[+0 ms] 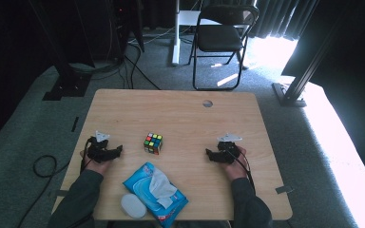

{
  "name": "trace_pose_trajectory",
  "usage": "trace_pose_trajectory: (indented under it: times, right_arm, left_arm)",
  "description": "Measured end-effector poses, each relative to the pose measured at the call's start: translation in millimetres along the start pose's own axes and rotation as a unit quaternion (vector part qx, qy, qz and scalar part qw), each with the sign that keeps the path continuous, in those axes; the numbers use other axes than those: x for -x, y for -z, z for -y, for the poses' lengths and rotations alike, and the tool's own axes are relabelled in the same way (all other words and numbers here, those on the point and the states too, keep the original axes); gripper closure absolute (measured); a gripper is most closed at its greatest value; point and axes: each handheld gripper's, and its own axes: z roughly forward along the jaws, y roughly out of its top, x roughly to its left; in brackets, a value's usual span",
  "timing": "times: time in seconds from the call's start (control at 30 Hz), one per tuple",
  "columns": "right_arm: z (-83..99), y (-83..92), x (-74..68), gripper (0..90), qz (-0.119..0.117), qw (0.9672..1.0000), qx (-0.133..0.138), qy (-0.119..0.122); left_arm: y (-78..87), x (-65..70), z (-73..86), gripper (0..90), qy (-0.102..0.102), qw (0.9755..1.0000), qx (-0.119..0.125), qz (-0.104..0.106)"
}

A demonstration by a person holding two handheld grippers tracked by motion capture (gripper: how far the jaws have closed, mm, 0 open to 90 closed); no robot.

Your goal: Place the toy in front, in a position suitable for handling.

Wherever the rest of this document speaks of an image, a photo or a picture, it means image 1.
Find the right hand-held gripper cable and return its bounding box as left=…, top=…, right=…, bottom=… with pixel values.
left=231, top=148, right=257, bottom=194

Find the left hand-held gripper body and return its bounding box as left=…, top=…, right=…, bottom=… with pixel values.
left=86, top=130, right=115, bottom=164

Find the black folding chair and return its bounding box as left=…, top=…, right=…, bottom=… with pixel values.
left=188, top=4, right=260, bottom=92

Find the person's right hand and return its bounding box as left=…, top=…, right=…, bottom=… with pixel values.
left=223, top=145, right=250, bottom=182

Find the black tape strip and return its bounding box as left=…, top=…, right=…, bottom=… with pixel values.
left=70, top=116, right=80, bottom=133

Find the white oval lid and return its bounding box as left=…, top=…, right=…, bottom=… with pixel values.
left=120, top=193, right=147, bottom=220

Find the person's left hand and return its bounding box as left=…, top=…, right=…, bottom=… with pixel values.
left=83, top=151, right=112, bottom=175

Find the colourful puzzle cube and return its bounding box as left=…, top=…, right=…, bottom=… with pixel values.
left=144, top=132, right=163, bottom=156

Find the blue wet wipes packet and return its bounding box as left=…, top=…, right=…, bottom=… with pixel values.
left=122, top=161, right=189, bottom=228

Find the bundle of black floor cables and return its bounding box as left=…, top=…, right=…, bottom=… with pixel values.
left=91, top=41, right=162, bottom=90

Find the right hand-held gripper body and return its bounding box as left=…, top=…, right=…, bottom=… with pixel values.
left=217, top=132, right=243, bottom=164

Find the dark curtain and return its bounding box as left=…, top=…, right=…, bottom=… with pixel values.
left=250, top=0, right=319, bottom=42

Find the white desk leg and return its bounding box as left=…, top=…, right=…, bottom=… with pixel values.
left=171, top=0, right=222, bottom=67

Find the black metal stand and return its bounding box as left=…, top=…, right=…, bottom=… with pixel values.
left=272, top=0, right=340, bottom=108
left=28, top=0, right=93, bottom=102

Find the black floor cable loop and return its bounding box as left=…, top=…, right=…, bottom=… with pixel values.
left=17, top=155, right=70, bottom=228

